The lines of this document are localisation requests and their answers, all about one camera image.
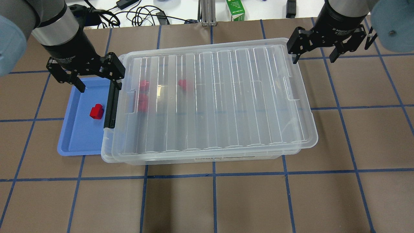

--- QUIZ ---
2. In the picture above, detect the red block in box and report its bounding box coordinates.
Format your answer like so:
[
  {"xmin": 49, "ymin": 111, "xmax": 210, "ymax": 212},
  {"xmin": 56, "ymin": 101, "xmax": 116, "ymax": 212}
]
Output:
[
  {"xmin": 139, "ymin": 80, "xmax": 150, "ymax": 92},
  {"xmin": 137, "ymin": 93, "xmax": 149, "ymax": 113},
  {"xmin": 177, "ymin": 79, "xmax": 193, "ymax": 92}
]

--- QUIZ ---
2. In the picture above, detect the clear plastic box lid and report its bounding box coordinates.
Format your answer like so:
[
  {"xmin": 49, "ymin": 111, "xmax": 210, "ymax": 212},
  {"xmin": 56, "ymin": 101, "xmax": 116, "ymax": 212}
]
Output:
[{"xmin": 112, "ymin": 38, "xmax": 318, "ymax": 162}]

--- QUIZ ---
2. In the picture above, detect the black power adapter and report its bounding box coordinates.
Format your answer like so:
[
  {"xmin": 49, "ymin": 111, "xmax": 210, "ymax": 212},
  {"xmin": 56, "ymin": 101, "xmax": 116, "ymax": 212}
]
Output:
[{"xmin": 116, "ymin": 0, "xmax": 140, "ymax": 9}]

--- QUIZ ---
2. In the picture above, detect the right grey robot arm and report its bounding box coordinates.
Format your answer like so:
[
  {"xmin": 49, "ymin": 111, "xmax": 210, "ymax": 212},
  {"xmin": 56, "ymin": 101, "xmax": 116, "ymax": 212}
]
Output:
[{"xmin": 287, "ymin": 0, "xmax": 414, "ymax": 64}]

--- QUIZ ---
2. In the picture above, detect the aluminium frame post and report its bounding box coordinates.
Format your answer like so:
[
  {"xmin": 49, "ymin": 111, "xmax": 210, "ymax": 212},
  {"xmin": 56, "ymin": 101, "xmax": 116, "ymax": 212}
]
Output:
[{"xmin": 198, "ymin": 0, "xmax": 216, "ymax": 27}]

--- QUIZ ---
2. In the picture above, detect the blue plastic tray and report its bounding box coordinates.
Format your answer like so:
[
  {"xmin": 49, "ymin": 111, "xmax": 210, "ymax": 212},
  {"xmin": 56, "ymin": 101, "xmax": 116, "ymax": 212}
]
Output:
[{"xmin": 57, "ymin": 78, "xmax": 110, "ymax": 156}]

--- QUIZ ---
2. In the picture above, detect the red block from tray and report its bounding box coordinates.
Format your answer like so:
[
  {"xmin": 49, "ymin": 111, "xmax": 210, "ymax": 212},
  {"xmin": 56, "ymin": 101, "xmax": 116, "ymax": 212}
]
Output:
[{"xmin": 89, "ymin": 104, "xmax": 104, "ymax": 120}]

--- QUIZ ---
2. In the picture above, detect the clear plastic storage box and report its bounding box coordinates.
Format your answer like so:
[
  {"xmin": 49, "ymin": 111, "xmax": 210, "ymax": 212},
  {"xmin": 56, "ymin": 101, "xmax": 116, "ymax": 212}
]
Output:
[{"xmin": 101, "ymin": 53, "xmax": 304, "ymax": 166}]

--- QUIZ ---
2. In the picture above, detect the green white carton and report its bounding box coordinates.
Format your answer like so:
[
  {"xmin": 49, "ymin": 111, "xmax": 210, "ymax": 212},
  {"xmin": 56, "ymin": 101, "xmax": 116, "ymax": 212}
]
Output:
[{"xmin": 225, "ymin": 0, "xmax": 246, "ymax": 22}]

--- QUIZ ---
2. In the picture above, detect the black cable bundle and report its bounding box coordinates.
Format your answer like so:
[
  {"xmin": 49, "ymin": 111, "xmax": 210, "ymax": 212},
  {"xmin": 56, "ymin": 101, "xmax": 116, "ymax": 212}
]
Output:
[{"xmin": 84, "ymin": 5, "xmax": 199, "ymax": 29}]

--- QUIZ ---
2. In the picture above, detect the black device on table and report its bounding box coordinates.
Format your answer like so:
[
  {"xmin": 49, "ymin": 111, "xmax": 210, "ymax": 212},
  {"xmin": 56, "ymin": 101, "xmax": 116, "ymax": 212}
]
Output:
[{"xmin": 286, "ymin": 0, "xmax": 297, "ymax": 18}]

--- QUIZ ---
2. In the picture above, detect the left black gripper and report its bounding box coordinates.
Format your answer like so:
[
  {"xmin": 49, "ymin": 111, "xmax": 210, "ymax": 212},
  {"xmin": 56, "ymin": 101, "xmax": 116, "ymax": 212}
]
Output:
[{"xmin": 46, "ymin": 52, "xmax": 125, "ymax": 93}]

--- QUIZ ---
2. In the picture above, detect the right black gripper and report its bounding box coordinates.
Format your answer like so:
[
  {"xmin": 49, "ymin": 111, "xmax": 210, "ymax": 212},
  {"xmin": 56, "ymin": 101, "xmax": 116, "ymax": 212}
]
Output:
[{"xmin": 287, "ymin": 25, "xmax": 367, "ymax": 64}]

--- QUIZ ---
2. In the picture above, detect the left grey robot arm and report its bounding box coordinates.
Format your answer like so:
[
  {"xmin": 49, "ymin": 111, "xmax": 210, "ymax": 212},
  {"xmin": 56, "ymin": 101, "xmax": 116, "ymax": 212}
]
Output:
[{"xmin": 0, "ymin": 0, "xmax": 125, "ymax": 93}]

